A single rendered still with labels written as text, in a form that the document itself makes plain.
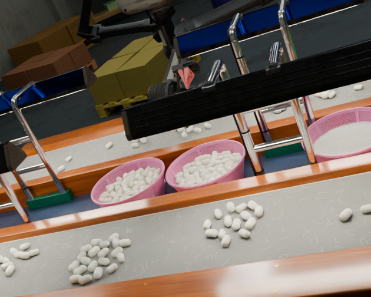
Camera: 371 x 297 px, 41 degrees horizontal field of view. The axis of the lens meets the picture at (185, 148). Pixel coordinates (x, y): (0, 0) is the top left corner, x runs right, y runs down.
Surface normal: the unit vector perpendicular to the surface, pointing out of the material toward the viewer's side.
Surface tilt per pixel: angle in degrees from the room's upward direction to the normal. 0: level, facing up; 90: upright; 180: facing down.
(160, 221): 0
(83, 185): 90
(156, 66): 90
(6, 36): 90
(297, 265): 0
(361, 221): 0
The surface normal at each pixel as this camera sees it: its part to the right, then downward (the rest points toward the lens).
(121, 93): -0.32, 0.52
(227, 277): -0.36, -0.84
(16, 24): 0.82, -0.07
